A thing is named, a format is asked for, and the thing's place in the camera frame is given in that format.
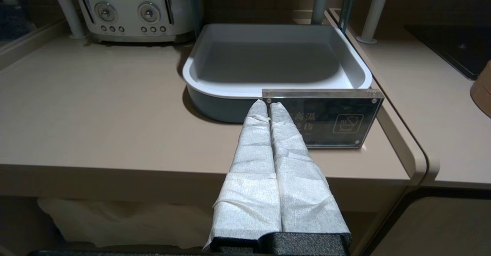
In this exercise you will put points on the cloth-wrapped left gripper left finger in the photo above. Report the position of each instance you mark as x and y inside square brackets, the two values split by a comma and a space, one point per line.
[253, 187]

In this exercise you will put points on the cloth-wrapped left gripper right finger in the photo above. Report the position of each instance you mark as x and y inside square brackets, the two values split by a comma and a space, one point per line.
[303, 194]

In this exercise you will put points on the bamboo steamer basket stack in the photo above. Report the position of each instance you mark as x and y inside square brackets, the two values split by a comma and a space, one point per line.
[483, 91]

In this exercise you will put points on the clear acrylic warning sign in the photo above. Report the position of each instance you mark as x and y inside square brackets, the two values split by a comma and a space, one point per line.
[337, 118]

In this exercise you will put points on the teal three-tier tray rack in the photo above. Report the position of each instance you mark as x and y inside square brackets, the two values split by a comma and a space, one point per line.
[268, 60]

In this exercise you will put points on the white cloth under table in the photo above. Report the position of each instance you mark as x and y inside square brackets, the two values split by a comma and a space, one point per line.
[122, 221]

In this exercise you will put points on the white upright support pole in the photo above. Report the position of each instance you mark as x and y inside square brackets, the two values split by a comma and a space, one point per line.
[320, 3]
[374, 14]

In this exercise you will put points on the black induction cooktop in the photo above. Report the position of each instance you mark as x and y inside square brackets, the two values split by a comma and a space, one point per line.
[456, 49]

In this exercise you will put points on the white retro toaster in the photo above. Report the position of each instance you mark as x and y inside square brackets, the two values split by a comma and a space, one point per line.
[130, 3]

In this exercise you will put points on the white slanted support pole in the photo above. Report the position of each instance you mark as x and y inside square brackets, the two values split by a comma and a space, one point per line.
[71, 14]

